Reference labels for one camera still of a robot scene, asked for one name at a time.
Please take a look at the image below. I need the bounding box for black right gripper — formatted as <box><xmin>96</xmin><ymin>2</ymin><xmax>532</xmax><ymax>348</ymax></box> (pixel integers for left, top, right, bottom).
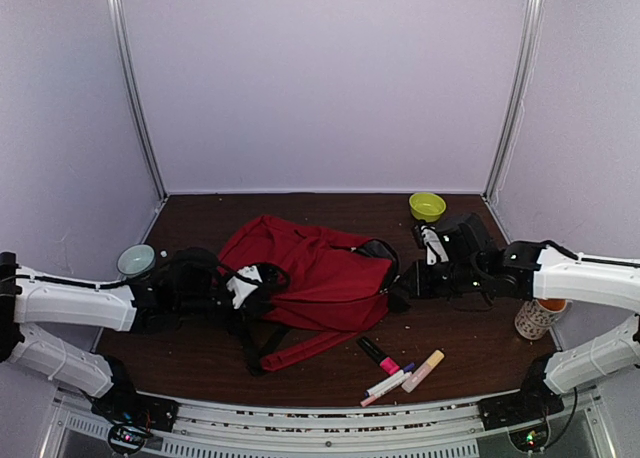
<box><xmin>398</xmin><ymin>260</ymin><xmax>485</xmax><ymax>300</ymax></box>

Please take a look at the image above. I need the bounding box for purple capped white marker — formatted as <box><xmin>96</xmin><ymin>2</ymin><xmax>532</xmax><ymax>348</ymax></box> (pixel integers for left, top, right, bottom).
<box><xmin>365</xmin><ymin>362</ymin><xmax>415</xmax><ymax>397</ymax></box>

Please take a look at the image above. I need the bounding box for black pink highlighter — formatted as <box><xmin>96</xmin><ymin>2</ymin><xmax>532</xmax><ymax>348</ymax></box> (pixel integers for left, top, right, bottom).
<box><xmin>356</xmin><ymin>336</ymin><xmax>401</xmax><ymax>376</ymax></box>

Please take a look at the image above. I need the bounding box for red student backpack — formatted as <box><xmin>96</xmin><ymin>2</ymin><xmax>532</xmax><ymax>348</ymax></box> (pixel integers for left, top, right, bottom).
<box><xmin>218</xmin><ymin>215</ymin><xmax>409</xmax><ymax>376</ymax></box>

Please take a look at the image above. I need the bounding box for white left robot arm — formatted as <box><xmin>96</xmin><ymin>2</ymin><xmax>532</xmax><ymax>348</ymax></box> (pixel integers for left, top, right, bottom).
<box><xmin>1</xmin><ymin>245</ymin><xmax>243</xmax><ymax>422</ymax></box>

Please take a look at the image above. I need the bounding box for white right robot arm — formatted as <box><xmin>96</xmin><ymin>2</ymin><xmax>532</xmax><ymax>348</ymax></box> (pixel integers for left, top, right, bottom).
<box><xmin>398</xmin><ymin>213</ymin><xmax>639</xmax><ymax>420</ymax></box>

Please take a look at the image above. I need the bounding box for pale celadon ceramic bowl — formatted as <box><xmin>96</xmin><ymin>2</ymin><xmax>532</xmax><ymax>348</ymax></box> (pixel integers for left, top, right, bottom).
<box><xmin>116</xmin><ymin>244</ymin><xmax>156</xmax><ymax>279</ymax></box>

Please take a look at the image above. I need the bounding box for yellow green plastic bowl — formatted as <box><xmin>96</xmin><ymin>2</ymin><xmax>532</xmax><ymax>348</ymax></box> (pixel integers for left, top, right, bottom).
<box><xmin>409</xmin><ymin>192</ymin><xmax>447</xmax><ymax>223</ymax></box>

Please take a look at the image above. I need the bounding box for pink capped white marker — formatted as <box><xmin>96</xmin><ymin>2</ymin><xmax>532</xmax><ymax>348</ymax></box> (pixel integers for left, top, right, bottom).
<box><xmin>360</xmin><ymin>372</ymin><xmax>412</xmax><ymax>407</ymax></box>

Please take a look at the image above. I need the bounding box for pastel yellow pink highlighter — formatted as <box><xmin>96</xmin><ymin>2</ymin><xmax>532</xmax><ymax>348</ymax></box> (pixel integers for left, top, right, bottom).
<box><xmin>401</xmin><ymin>349</ymin><xmax>445</xmax><ymax>393</ymax></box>

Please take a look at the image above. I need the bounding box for patterned mug orange inside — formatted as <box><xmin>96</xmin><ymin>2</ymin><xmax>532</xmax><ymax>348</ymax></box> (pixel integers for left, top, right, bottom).
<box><xmin>514</xmin><ymin>299</ymin><xmax>568</xmax><ymax>341</ymax></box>

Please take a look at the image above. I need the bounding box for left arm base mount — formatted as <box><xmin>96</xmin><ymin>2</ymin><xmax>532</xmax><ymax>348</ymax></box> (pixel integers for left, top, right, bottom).
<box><xmin>90</xmin><ymin>356</ymin><xmax>179</xmax><ymax>432</ymax></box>

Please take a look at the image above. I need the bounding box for aluminium front rail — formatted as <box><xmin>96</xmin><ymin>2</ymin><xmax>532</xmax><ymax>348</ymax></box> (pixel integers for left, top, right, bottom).
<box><xmin>39</xmin><ymin>372</ymin><xmax>619</xmax><ymax>458</ymax></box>

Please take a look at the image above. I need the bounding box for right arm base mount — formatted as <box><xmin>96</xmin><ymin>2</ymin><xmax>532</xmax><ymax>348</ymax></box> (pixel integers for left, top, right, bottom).
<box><xmin>477</xmin><ymin>367</ymin><xmax>564</xmax><ymax>431</ymax></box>

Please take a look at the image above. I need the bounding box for left aluminium corner post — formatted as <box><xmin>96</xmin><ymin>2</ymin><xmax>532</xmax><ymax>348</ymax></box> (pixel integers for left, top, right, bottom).
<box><xmin>107</xmin><ymin>0</ymin><xmax>168</xmax><ymax>202</ymax></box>

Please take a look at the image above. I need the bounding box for aluminium corner post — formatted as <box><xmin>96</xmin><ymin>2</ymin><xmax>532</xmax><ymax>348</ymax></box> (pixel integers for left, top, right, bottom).
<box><xmin>483</xmin><ymin>0</ymin><xmax>544</xmax><ymax>204</ymax></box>
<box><xmin>107</xmin><ymin>0</ymin><xmax>168</xmax><ymax>202</ymax></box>

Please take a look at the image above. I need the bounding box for right aluminium corner post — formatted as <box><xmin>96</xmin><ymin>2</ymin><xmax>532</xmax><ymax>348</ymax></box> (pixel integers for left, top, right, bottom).
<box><xmin>483</xmin><ymin>0</ymin><xmax>544</xmax><ymax>204</ymax></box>

